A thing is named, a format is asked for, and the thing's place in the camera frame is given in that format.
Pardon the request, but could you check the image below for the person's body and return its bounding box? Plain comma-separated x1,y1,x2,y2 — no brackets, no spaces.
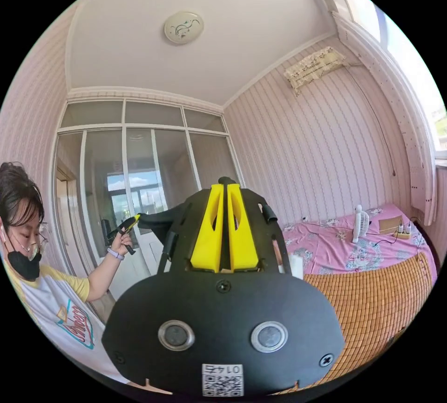
0,162,130,385

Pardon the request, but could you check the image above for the window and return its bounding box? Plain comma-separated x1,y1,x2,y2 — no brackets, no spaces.
330,0,447,163

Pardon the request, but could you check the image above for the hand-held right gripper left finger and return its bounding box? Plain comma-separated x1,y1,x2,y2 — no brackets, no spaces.
190,184,224,272

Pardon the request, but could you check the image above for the brown cardboard piece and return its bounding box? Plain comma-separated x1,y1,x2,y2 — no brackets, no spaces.
378,216,403,235

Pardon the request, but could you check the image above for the round ceiling lamp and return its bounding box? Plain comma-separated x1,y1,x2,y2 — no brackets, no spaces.
163,10,205,46

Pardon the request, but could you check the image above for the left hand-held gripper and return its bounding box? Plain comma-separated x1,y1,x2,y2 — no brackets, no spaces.
106,213,142,256

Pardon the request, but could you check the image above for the air conditioner with floral cover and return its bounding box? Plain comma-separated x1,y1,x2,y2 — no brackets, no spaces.
283,46,347,97

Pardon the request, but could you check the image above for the person's left forearm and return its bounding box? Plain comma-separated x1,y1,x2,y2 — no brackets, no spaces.
85,247,126,303

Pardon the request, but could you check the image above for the bed with mat and floral sheet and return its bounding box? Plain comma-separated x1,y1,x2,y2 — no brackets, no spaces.
276,202,439,397

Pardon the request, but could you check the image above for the small white fan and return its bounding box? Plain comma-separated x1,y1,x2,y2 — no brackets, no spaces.
351,204,370,244

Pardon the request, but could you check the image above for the person's left hand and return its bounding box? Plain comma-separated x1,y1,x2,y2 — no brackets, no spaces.
110,230,134,254

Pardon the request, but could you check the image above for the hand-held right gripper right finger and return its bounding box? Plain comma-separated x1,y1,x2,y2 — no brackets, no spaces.
227,184,262,272

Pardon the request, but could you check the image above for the glass partition with white frame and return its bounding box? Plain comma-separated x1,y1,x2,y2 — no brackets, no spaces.
52,97,246,294

